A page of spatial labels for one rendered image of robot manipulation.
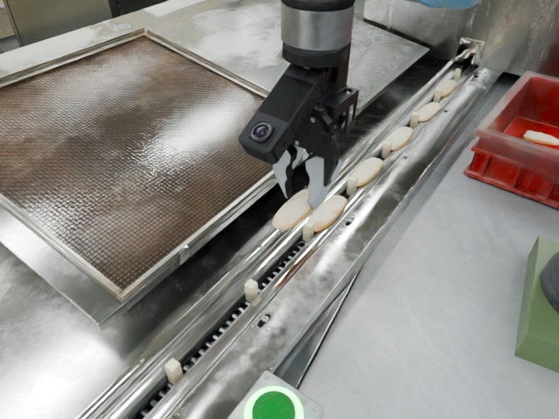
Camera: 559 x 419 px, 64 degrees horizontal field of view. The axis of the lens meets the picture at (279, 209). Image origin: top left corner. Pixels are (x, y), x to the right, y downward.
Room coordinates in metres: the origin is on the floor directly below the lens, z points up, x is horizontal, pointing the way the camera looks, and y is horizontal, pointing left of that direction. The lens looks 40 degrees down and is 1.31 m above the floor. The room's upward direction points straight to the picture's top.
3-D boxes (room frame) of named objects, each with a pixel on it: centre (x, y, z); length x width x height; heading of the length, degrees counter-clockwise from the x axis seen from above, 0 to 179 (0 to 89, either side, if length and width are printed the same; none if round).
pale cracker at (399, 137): (0.77, -0.24, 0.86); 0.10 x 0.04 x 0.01; 145
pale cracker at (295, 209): (0.47, -0.02, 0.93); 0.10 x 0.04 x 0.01; 145
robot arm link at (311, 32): (0.49, -0.04, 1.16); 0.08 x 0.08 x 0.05
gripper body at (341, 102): (0.49, -0.04, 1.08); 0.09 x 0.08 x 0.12; 145
